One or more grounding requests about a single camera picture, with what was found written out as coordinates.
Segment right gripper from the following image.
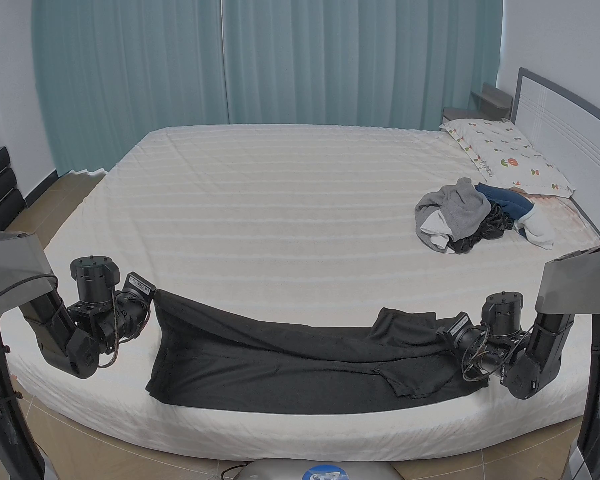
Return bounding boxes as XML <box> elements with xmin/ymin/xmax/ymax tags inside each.
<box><xmin>437</xmin><ymin>312</ymin><xmax>483</xmax><ymax>353</ymax></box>

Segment black cable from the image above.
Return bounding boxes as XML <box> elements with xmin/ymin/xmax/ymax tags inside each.
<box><xmin>0</xmin><ymin>274</ymin><xmax>60</xmax><ymax>316</ymax></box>

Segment grey bedside table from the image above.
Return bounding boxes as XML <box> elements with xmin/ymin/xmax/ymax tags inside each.
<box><xmin>441</xmin><ymin>83</ymin><xmax>513</xmax><ymax>125</ymax></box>

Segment black T-shirt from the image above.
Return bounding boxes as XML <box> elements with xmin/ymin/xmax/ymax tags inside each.
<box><xmin>145</xmin><ymin>288</ymin><xmax>491</xmax><ymax>414</ymax></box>

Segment pile of clothes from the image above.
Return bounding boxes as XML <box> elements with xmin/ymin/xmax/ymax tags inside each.
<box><xmin>414</xmin><ymin>178</ymin><xmax>555</xmax><ymax>255</ymax></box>

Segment white printed pillow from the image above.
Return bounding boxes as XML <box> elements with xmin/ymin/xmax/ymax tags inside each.
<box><xmin>439</xmin><ymin>118</ymin><xmax>576</xmax><ymax>199</ymax></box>

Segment bed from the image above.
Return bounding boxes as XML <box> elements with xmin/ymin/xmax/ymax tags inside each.
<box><xmin>7</xmin><ymin>67</ymin><xmax>600</xmax><ymax>461</ymax></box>

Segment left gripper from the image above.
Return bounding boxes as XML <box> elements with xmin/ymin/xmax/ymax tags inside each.
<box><xmin>115</xmin><ymin>272</ymin><xmax>156</xmax><ymax>340</ymax></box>

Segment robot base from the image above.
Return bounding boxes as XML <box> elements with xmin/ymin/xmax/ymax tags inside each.
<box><xmin>232</xmin><ymin>458</ymin><xmax>401</xmax><ymax>480</ymax></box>

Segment blue-green curtain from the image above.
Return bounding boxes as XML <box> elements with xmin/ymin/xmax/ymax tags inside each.
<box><xmin>220</xmin><ymin>0</ymin><xmax>503</xmax><ymax>131</ymax></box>
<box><xmin>32</xmin><ymin>0</ymin><xmax>231</xmax><ymax>179</ymax></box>

